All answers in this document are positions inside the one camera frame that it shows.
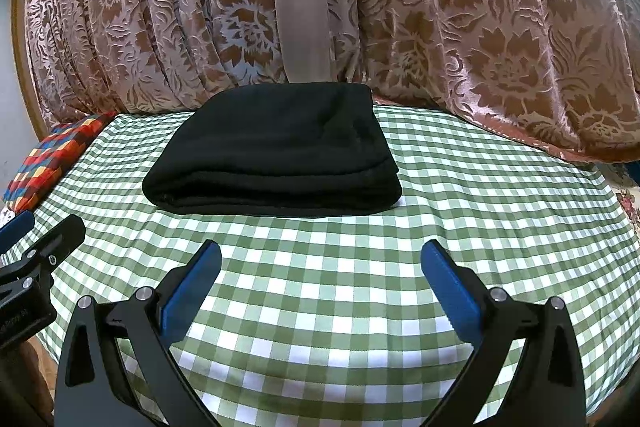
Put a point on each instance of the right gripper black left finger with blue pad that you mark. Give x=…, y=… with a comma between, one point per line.
x=92, y=388

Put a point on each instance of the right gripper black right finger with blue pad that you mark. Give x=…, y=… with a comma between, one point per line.
x=548, y=387

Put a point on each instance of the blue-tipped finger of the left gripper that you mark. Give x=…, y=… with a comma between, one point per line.
x=15, y=230

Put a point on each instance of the black pants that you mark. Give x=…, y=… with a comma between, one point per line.
x=295, y=150

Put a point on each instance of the colourful patchwork cloth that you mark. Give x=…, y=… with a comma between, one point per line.
x=50, y=160

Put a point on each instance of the green white checkered bedsheet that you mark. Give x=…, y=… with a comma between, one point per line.
x=331, y=322

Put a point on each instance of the brown floral curtain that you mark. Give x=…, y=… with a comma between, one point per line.
x=560, y=75

